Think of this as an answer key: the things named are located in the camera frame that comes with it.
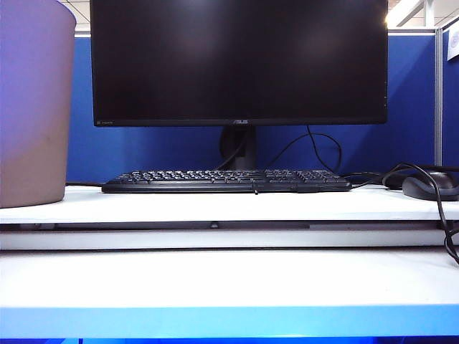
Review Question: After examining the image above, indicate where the black monitor stand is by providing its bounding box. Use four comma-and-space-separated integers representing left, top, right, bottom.
219, 125, 257, 169

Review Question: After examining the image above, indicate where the black computer keyboard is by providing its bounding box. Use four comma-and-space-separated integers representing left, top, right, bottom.
101, 168, 353, 194

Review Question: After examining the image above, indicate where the black computer monitor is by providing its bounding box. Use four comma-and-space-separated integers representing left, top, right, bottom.
89, 0, 389, 127

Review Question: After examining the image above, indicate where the black computer mouse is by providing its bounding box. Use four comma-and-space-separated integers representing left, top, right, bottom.
401, 171, 459, 201

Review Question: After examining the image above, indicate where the narrow blue partition panel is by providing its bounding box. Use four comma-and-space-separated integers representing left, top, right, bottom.
442, 27, 459, 168

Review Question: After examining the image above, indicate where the ceiling light panel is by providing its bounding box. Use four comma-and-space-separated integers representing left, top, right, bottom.
385, 0, 426, 27

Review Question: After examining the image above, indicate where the white paper notice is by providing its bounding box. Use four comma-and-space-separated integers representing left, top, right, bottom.
447, 27, 459, 61

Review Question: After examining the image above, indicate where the black monitor cable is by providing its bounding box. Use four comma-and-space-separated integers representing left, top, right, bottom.
272, 125, 343, 173

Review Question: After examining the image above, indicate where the black keyboard cable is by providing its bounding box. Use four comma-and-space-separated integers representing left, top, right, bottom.
339, 171, 387, 188

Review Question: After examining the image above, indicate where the black mouse cable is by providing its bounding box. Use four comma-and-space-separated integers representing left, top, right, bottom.
379, 162, 459, 266

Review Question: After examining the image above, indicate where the grey partition post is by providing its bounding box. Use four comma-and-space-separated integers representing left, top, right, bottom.
434, 27, 444, 166

